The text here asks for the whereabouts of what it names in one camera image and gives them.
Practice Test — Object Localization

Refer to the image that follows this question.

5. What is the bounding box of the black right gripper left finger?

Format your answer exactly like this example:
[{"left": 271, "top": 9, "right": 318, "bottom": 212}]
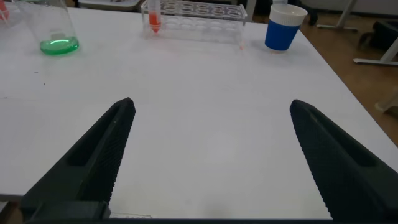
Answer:
[{"left": 20, "top": 96, "right": 137, "bottom": 205}]

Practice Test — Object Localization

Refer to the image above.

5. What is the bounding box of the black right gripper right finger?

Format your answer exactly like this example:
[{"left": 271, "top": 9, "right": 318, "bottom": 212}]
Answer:
[{"left": 289, "top": 98, "right": 398, "bottom": 221}]

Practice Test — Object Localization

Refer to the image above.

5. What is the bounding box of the clear glass beaker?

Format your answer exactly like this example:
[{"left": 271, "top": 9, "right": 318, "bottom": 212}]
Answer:
[{"left": 17, "top": 0, "right": 80, "bottom": 56}]

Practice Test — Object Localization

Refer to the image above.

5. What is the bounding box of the orange pigment test tube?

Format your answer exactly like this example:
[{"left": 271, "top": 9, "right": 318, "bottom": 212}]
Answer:
[
  {"left": 0, "top": 0, "right": 10, "bottom": 21},
  {"left": 147, "top": 0, "right": 162, "bottom": 34}
]

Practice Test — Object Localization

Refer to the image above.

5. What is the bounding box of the clear acrylic tube rack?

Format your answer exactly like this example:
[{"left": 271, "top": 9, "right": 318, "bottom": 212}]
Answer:
[
  {"left": 0, "top": 0, "right": 25, "bottom": 29},
  {"left": 140, "top": 0, "right": 248, "bottom": 45}
]

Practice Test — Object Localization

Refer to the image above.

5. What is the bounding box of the blue paper cup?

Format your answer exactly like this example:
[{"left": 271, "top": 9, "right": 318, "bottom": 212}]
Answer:
[{"left": 264, "top": 3, "right": 308, "bottom": 53}]

